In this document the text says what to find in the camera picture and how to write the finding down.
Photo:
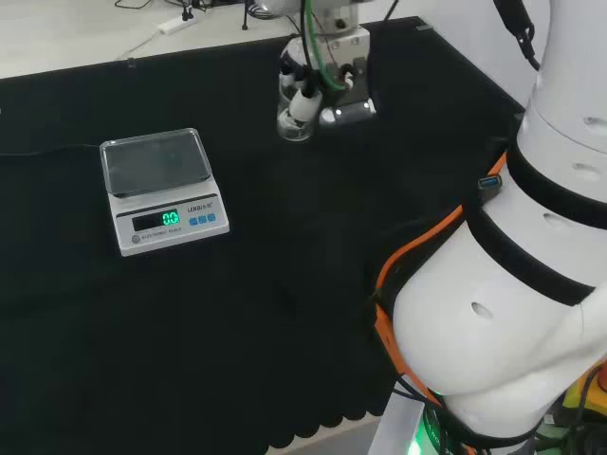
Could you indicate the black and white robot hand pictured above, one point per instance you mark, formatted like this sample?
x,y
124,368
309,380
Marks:
x,y
332,80

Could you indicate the clear glass beaker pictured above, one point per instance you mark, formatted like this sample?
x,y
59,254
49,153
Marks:
x,y
290,130

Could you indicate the white electronic balance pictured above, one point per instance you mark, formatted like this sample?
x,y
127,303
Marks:
x,y
161,199

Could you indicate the black tripod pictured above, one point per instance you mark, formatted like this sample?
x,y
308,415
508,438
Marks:
x,y
244,14

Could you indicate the white power strip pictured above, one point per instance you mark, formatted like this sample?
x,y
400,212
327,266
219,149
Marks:
x,y
176,23

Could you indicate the black bench cloth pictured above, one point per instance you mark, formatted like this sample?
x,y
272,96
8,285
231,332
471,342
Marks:
x,y
213,265

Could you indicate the yellow stop button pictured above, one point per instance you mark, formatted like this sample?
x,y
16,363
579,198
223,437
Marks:
x,y
588,393

